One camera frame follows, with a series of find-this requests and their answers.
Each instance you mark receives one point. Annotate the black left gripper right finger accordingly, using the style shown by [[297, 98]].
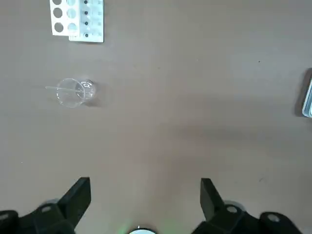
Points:
[[214, 209]]

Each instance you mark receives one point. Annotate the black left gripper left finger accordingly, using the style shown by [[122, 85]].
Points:
[[70, 207]]

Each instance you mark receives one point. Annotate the large clear glass beaker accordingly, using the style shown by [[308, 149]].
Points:
[[87, 90]]

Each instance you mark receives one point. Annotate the white test tube rack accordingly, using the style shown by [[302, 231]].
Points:
[[64, 19]]

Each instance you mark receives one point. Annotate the clear glass stirring rod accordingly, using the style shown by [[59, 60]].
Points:
[[52, 88]]

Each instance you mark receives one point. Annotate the silver digital balance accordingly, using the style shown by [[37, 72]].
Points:
[[308, 97]]

